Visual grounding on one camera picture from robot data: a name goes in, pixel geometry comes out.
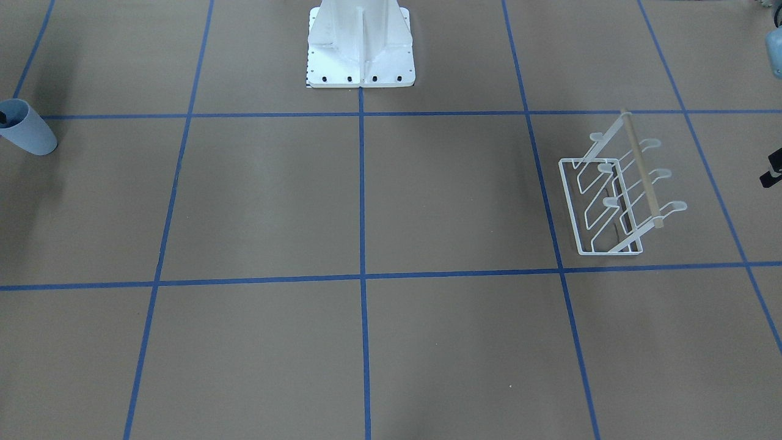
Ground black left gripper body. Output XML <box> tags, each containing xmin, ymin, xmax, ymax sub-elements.
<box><xmin>759</xmin><ymin>148</ymin><xmax>782</xmax><ymax>188</ymax></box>

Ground light blue plastic cup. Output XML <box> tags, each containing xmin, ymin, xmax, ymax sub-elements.
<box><xmin>1</xmin><ymin>98</ymin><xmax>58</xmax><ymax>156</ymax></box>

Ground white wire cup holder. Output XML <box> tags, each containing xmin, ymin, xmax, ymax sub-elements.
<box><xmin>557</xmin><ymin>108</ymin><xmax>688</xmax><ymax>257</ymax></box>

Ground white camera pole base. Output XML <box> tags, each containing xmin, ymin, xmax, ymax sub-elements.
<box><xmin>305</xmin><ymin>1</ymin><xmax>416</xmax><ymax>89</ymax></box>

